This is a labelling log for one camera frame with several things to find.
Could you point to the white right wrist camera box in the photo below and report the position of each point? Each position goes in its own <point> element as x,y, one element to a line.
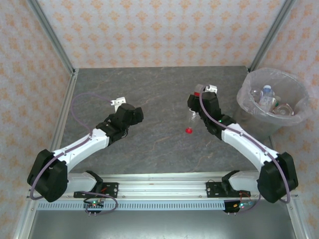
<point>211,87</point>

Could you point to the grey plastic bin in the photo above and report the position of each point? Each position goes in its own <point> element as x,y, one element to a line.
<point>264,127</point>

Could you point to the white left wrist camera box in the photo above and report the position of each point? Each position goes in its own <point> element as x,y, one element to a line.
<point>119,100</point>

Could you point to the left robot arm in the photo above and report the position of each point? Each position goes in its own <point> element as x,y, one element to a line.
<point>79,149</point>

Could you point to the red cap red label bottle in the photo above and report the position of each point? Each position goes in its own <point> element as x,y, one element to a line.
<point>188,130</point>

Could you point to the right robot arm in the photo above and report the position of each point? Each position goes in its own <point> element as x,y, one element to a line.
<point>249,147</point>

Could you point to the grey metal panel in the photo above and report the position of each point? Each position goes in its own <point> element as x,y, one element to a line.
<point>162,224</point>

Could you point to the small controller board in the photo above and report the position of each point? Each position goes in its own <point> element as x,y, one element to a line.
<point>240,205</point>
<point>94,204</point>

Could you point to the blue cap plastic bottle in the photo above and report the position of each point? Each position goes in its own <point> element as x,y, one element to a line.
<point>266,98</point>

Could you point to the aluminium frame post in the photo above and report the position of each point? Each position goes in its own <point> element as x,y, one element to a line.
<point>271,35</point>
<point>52,37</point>

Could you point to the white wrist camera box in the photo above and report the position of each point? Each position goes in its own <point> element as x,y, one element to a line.
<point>211,87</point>
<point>119,100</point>

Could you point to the white trash bin with liner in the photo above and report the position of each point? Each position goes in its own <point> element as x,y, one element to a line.
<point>305,107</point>

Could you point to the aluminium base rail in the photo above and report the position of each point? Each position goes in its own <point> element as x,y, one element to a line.
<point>162,186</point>

